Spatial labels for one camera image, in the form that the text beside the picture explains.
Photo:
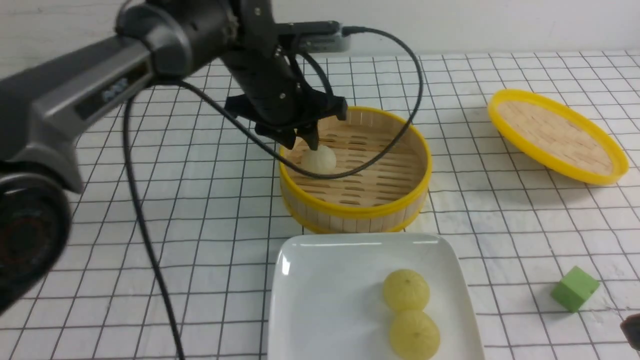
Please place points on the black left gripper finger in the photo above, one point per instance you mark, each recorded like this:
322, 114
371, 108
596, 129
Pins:
310, 135

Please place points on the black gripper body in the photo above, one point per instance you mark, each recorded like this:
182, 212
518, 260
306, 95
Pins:
275, 93

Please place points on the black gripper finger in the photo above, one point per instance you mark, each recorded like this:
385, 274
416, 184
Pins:
286, 138

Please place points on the white steamed bun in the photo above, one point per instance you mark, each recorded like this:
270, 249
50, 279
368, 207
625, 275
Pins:
320, 161

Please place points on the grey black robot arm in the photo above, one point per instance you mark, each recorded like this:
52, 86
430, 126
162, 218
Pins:
44, 109

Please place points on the white square plate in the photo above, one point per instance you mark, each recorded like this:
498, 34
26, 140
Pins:
327, 302

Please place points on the yellow-green steamed bun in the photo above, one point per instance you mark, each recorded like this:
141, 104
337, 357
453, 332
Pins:
413, 335
405, 290

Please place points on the bamboo steamer basket yellow rim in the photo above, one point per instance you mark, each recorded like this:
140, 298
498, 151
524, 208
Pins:
385, 197

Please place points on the white grid tablecloth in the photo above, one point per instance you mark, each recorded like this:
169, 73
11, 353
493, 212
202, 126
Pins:
216, 218

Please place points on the bamboo steamer lid yellow rim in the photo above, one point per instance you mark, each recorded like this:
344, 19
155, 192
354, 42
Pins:
557, 137

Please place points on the green cube block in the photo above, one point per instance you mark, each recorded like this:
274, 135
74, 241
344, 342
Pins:
574, 289

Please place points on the dark gripper tip at edge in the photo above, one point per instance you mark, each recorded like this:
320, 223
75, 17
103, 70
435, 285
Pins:
630, 327

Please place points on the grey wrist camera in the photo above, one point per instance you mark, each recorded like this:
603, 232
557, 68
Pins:
322, 37

